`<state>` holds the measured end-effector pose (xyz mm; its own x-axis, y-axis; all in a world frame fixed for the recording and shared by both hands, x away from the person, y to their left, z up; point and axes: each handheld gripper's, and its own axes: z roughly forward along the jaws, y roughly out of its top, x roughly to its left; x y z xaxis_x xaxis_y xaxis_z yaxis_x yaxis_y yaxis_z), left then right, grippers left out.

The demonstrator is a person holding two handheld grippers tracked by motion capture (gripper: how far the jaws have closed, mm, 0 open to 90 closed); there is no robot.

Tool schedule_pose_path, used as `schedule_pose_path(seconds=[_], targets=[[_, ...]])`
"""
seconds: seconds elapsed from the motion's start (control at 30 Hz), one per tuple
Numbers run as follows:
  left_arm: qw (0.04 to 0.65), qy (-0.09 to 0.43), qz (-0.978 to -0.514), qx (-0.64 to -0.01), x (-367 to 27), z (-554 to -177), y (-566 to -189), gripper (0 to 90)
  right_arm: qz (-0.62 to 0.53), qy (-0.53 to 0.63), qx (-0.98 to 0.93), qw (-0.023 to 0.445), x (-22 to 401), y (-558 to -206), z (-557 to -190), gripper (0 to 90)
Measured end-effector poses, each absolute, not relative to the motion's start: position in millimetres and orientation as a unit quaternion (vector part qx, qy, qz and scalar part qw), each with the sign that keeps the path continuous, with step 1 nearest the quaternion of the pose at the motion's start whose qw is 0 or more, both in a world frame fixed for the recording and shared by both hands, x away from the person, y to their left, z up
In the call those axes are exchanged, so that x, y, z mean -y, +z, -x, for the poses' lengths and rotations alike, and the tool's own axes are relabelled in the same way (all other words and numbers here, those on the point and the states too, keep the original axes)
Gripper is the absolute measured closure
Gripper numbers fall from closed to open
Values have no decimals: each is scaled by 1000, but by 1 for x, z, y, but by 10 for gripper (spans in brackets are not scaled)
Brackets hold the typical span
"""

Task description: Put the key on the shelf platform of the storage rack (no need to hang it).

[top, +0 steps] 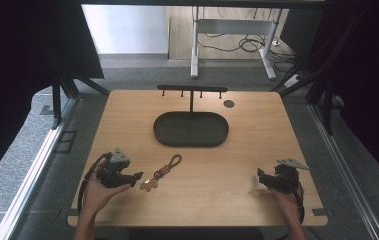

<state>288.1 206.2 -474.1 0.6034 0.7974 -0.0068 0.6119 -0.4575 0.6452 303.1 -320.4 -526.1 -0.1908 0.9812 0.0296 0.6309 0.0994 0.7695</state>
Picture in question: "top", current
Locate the aluminium floor rail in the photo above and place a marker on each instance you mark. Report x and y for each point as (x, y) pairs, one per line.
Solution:
(347, 173)
(33, 173)

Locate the white metal desk frame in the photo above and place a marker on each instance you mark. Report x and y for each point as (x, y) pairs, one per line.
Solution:
(232, 26)

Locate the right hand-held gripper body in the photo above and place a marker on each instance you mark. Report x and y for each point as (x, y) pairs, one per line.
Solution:
(285, 176)

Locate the white power strip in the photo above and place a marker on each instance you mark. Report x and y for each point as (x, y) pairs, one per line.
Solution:
(292, 81)

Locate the person's left hand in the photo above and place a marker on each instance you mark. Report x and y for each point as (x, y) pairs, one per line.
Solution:
(97, 196)

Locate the black key rack with tray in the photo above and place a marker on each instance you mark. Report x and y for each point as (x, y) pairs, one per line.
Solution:
(190, 128)

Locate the dark round table grommet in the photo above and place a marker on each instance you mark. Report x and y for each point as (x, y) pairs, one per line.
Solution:
(229, 103)

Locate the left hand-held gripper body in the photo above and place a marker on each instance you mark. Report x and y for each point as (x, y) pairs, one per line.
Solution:
(112, 175)

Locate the black tape strip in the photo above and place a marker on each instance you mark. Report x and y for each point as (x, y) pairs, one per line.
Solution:
(319, 211)

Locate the black curtain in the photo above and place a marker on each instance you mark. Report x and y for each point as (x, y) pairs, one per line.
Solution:
(367, 83)
(27, 66)

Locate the person's right hand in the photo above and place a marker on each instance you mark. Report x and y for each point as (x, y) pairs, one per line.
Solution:
(287, 200)

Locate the black metal stand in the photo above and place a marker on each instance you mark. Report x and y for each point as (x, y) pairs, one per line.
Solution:
(313, 76)
(64, 96)

